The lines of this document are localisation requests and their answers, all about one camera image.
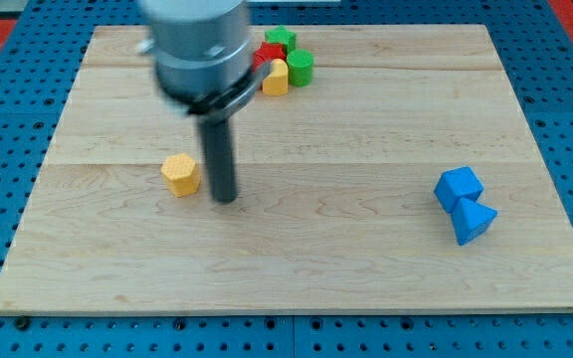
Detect yellow hexagon block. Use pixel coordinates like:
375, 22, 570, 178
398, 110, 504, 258
160, 153, 201, 197

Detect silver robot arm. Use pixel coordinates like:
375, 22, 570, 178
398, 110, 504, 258
138, 0, 271, 120

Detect red star block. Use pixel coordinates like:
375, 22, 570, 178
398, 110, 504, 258
252, 42, 287, 71

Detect green star block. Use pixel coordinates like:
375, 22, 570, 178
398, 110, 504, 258
265, 25, 297, 55

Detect light wooden board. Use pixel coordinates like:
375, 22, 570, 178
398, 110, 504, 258
0, 25, 573, 316

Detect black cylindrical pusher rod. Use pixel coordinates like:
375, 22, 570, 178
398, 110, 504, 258
197, 118, 238, 204

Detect yellow heart block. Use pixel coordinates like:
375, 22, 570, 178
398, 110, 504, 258
262, 59, 288, 96

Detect green cylinder block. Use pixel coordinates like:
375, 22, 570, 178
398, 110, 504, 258
286, 49, 314, 87

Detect blue cube block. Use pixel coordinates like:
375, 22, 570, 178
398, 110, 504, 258
434, 166, 484, 214

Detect blue triangle block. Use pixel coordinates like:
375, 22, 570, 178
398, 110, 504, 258
451, 198, 498, 246

